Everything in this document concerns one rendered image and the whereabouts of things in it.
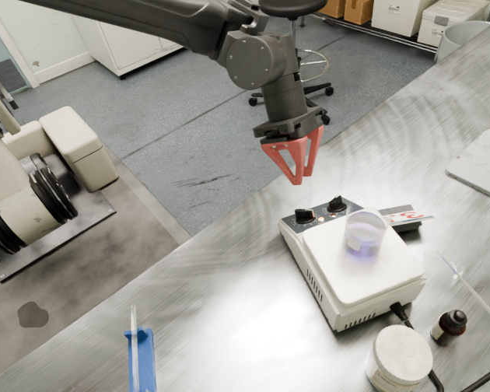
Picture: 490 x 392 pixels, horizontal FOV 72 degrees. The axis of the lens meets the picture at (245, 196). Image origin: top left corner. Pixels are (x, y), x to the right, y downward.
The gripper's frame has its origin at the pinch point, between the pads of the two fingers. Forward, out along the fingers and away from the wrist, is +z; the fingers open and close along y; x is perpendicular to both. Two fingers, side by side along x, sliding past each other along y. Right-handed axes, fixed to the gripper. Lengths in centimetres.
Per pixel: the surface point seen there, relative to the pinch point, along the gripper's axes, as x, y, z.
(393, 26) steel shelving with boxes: 41, 229, -22
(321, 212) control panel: -0.8, 2.2, 7.4
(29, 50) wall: 265, 91, -79
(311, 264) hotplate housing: -3.5, -8.3, 10.2
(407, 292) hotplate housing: -14.6, -4.9, 15.1
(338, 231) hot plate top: -6.2, -3.8, 7.2
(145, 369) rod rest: 13.2, -27.9, 16.3
